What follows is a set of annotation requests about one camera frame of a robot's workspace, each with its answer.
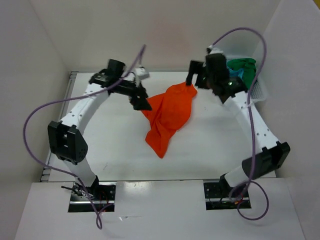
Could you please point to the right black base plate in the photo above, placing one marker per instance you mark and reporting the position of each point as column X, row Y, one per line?
column 217, row 199

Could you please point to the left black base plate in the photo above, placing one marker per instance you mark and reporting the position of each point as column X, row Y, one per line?
column 104, row 201

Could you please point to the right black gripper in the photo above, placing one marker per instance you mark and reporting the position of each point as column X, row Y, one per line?
column 197, row 67

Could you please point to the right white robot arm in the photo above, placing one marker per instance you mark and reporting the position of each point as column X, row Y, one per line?
column 268, row 153

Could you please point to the white plastic basket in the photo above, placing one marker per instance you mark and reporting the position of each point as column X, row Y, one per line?
column 259, row 92

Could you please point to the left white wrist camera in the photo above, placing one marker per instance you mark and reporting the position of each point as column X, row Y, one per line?
column 141, row 73

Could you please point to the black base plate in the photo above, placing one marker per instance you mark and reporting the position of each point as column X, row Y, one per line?
column 104, row 201
column 217, row 199

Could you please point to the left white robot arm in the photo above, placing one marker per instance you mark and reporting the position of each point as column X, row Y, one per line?
column 98, row 89

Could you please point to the light blue t-shirt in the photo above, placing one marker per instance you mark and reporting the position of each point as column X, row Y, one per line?
column 236, row 73

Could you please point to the orange t-shirt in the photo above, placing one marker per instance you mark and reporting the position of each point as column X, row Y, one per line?
column 170, row 112

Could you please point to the green t-shirt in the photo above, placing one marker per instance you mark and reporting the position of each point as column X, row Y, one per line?
column 249, row 65

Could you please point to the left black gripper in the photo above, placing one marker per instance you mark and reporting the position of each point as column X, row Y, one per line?
column 140, row 103

